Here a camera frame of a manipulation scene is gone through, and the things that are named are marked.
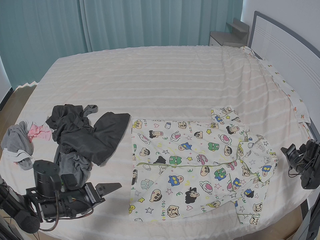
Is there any grey knitted garment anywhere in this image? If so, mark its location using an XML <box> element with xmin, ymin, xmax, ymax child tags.
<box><xmin>1</xmin><ymin>121</ymin><xmax>35</xmax><ymax>171</ymax></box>

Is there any white printed pyjama top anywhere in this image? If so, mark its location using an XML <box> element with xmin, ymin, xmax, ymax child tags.
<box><xmin>129</xmin><ymin>106</ymin><xmax>279</xmax><ymax>226</ymax></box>

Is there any blue-green curtain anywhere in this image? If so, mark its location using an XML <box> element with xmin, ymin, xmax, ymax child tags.
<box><xmin>0</xmin><ymin>0</ymin><xmax>92</xmax><ymax>89</ymax></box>
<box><xmin>79</xmin><ymin>0</ymin><xmax>244</xmax><ymax>52</ymax></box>

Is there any pink garment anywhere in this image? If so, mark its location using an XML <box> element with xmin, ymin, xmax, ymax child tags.
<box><xmin>27</xmin><ymin>124</ymin><xmax>52</xmax><ymax>144</ymax></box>

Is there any bed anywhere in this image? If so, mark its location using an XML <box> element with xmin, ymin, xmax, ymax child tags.
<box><xmin>0</xmin><ymin>11</ymin><xmax>320</xmax><ymax>240</ymax></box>

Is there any black cable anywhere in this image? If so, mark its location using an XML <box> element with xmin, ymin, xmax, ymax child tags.
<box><xmin>40</xmin><ymin>203</ymin><xmax>94</xmax><ymax>232</ymax></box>
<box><xmin>288</xmin><ymin>163</ymin><xmax>304</xmax><ymax>178</ymax></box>

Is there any black garment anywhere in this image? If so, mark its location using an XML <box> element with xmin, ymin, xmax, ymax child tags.
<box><xmin>45</xmin><ymin>104</ymin><xmax>132</xmax><ymax>167</ymax></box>

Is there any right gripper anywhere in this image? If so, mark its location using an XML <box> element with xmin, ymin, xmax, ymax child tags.
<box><xmin>287</xmin><ymin>145</ymin><xmax>305</xmax><ymax>165</ymax></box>

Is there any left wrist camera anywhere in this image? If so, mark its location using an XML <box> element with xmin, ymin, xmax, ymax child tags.
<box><xmin>61</xmin><ymin>174</ymin><xmax>78</xmax><ymax>191</ymax></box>

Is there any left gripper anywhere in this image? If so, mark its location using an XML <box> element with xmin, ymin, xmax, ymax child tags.
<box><xmin>75</xmin><ymin>183</ymin><xmax>122</xmax><ymax>206</ymax></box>

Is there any grey bedside table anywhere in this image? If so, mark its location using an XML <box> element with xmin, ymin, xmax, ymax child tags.
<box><xmin>209</xmin><ymin>18</ymin><xmax>250</xmax><ymax>47</ymax></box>

